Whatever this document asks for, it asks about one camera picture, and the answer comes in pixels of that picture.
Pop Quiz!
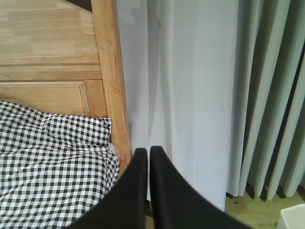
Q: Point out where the light grey curtain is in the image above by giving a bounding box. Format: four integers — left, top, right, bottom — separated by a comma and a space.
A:
117, 0, 305, 209

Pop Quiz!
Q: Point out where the white trash bin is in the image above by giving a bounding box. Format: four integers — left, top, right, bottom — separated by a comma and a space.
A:
276, 204, 305, 229

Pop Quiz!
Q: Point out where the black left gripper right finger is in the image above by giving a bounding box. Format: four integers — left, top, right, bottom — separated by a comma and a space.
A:
150, 146, 248, 229

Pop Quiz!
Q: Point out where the black white checkered bedding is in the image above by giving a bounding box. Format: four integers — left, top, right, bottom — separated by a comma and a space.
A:
0, 102, 120, 229

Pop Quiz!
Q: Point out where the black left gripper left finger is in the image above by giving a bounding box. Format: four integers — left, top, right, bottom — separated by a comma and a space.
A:
69, 148, 148, 229

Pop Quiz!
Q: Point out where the wooden bed frame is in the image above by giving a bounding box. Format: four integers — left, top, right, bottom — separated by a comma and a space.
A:
0, 0, 132, 172

